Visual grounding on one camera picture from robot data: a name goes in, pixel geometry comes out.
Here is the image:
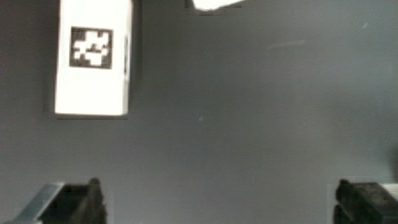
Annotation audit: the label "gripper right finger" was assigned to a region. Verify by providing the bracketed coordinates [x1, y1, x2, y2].
[333, 180, 398, 224]

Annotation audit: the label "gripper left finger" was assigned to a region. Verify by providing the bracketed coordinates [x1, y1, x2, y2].
[7, 178, 109, 224]

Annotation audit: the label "white table leg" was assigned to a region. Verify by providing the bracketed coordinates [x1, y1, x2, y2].
[55, 0, 134, 116]

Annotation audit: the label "white sheet with fiducial markers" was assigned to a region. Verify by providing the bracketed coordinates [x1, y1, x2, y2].
[192, 0, 244, 11]

